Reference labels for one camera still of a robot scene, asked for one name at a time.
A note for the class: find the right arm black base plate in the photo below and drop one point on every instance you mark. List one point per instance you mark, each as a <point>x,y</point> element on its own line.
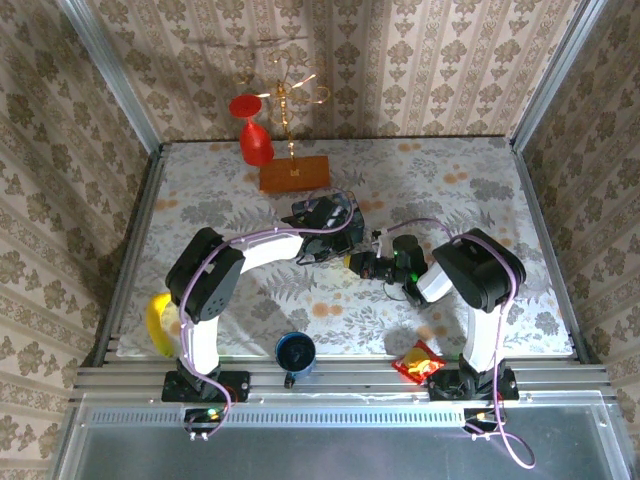
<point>511,386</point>

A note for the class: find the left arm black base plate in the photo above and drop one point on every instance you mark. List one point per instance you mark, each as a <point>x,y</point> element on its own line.
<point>240,387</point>

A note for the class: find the slotted metal tray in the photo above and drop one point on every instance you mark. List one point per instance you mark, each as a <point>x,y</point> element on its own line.
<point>325,450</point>

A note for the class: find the aluminium corner post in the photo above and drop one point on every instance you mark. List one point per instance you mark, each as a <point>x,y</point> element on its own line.
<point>561,65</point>
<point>109,65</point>

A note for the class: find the red snack packet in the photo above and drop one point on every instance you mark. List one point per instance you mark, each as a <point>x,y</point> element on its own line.
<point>417,362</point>

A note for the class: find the floral table cloth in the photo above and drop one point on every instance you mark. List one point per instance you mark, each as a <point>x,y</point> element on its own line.
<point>350,310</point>

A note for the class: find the aluminium side rail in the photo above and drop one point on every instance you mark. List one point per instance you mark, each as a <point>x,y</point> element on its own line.
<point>132,240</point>
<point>536,200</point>

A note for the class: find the red wine glass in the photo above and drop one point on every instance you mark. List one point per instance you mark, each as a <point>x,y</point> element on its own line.
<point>256,145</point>

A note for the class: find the dark blue mug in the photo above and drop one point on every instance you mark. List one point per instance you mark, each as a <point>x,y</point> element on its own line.
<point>296,352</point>

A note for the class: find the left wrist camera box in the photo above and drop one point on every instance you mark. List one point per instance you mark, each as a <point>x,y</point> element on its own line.
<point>334,210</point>

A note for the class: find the aluminium mounting rail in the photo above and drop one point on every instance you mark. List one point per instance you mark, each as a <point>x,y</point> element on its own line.
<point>350,372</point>

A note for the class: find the yellow banana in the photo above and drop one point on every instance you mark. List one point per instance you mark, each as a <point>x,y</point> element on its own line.
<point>159,325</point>

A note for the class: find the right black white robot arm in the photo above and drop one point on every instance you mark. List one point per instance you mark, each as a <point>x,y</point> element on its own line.
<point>480,270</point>

